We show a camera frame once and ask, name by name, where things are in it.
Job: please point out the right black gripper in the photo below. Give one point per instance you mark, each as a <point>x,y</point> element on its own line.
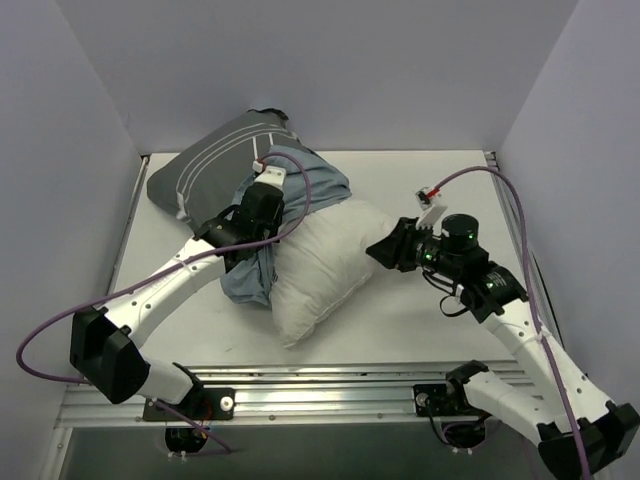
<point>406,245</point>

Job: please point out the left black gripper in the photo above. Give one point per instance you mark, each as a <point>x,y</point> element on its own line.
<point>263,201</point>

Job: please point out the pillowcase grey outside blue inside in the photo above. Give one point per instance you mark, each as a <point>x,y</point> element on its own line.
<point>214,173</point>

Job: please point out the white pillow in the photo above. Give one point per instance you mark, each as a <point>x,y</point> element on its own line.
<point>322,263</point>

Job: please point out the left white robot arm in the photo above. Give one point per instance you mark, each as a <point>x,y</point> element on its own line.
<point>106,340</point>

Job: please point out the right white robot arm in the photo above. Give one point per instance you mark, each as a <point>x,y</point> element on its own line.
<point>576,428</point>

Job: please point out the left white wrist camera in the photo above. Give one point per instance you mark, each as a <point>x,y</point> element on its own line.
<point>269,175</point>

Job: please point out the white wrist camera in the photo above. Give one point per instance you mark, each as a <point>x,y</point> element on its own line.
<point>429,199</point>
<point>269,175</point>

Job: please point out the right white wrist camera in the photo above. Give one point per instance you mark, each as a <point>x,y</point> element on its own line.
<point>429,199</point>

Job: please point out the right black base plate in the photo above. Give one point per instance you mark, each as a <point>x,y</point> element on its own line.
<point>436,400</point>

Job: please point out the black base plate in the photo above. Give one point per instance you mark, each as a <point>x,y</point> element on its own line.
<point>215,404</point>
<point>436,400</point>

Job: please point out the aluminium rail frame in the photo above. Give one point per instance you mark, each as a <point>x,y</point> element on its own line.
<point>341,405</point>

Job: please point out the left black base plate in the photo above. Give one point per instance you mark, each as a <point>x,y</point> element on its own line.
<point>215,404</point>

